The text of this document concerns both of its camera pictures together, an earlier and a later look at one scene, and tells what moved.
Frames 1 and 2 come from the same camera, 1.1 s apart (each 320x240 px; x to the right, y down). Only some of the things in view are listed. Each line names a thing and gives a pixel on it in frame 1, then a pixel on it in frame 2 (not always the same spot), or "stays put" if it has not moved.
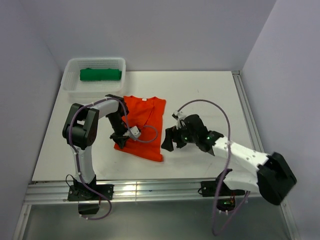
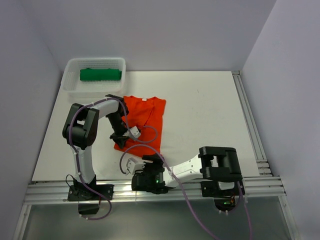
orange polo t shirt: x=148 y=114 stays put
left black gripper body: x=118 y=125 stays put
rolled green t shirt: x=100 y=74 stays put
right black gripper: x=171 y=133 to x=157 y=162
